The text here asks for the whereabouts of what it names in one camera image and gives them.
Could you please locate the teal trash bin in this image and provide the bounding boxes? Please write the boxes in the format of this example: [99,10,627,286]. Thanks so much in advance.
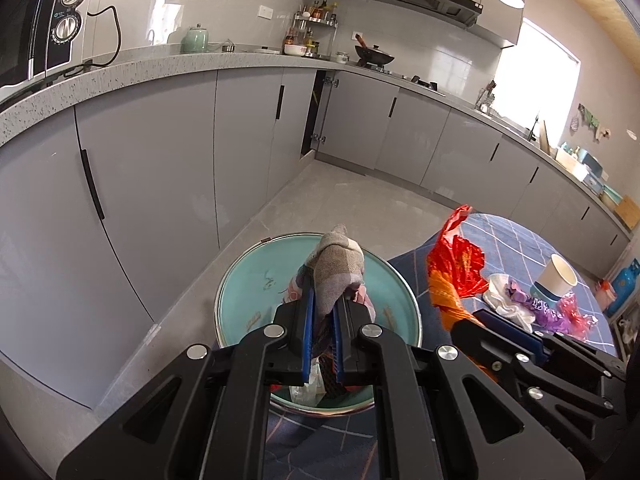
[209,233,423,426]

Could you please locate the white paper cup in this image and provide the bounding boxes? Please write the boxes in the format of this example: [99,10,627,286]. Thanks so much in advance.
[529,254,578,307]

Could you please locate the red plastic bag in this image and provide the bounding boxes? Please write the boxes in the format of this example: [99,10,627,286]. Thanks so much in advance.
[426,205,488,298]

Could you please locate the grey lower cabinets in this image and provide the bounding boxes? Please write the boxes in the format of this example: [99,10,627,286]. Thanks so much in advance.
[0,52,632,411]

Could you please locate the purple snack wrapper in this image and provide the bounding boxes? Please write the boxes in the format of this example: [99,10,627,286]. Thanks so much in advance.
[506,278,568,333]

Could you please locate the metal spice rack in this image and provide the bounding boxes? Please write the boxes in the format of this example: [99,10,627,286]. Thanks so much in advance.
[282,0,338,61]

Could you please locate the microwave power cable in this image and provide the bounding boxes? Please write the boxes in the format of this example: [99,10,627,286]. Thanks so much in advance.
[64,5,123,77]

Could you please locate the utensil holder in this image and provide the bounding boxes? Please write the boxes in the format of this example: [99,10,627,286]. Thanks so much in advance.
[474,79,497,114]

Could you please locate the green ceramic teapot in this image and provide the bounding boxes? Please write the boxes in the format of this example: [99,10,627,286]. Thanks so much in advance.
[180,24,208,54]

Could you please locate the grey plaid rag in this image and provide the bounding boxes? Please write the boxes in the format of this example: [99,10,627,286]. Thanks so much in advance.
[284,223,378,396]

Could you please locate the black wok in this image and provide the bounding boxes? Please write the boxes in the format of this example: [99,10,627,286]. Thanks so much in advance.
[355,34,395,68]

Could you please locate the blue bread box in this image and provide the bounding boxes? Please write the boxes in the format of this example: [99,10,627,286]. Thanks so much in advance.
[577,148,604,195]

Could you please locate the white tissue cloth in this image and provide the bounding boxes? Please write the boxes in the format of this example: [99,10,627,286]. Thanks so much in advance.
[483,273,535,334]

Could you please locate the blue gas cylinder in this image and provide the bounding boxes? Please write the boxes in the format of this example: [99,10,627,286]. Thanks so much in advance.
[605,259,640,318]

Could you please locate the black white microwave oven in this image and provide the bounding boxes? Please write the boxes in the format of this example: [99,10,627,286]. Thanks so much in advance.
[1,0,92,103]

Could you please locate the chrome sink faucet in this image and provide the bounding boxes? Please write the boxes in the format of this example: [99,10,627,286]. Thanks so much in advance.
[526,115,539,142]

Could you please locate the wooden cutting board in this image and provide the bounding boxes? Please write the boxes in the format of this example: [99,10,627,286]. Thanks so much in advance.
[614,195,640,231]

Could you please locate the pink transparent plastic bag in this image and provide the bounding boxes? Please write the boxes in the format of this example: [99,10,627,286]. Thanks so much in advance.
[556,290,598,341]

